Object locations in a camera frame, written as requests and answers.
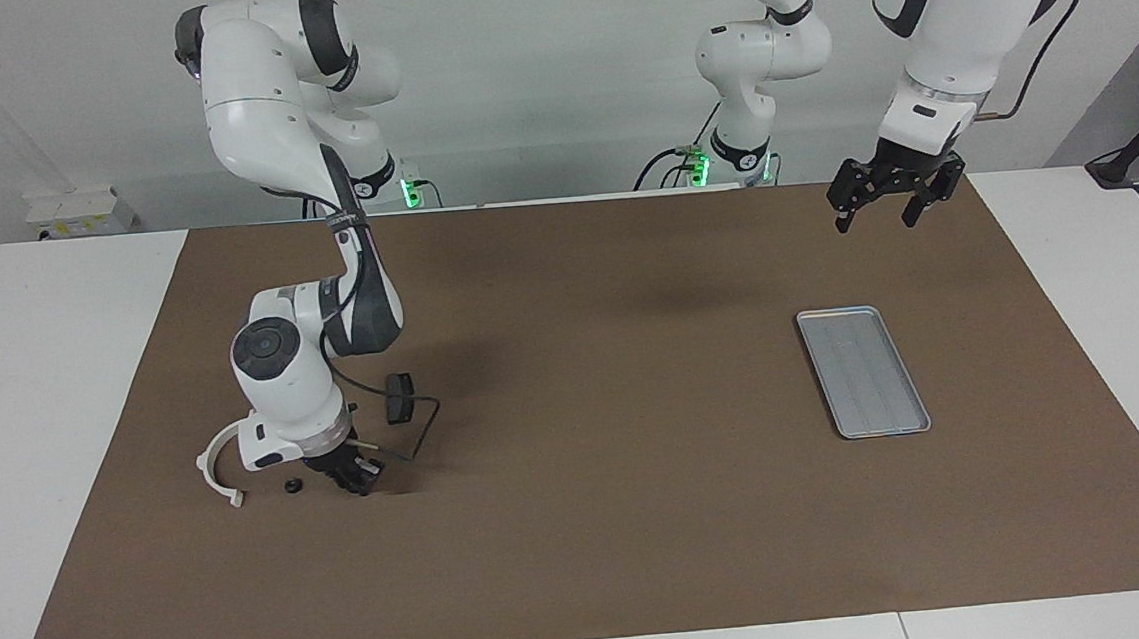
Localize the silver metal tray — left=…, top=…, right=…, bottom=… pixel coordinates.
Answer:
left=794, top=301, right=933, bottom=443

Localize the white curved plastic bracket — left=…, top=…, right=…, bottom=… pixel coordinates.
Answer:
left=191, top=411, right=265, bottom=513

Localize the brown table mat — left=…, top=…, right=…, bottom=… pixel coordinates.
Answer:
left=0, top=159, right=1139, bottom=639

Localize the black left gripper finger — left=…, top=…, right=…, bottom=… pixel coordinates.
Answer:
left=825, top=165, right=871, bottom=235
left=898, top=180, right=948, bottom=230

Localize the white power strip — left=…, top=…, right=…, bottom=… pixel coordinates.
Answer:
left=23, top=184, right=139, bottom=243

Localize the dark rectangular brake pad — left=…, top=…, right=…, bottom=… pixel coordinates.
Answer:
left=383, top=371, right=418, bottom=426

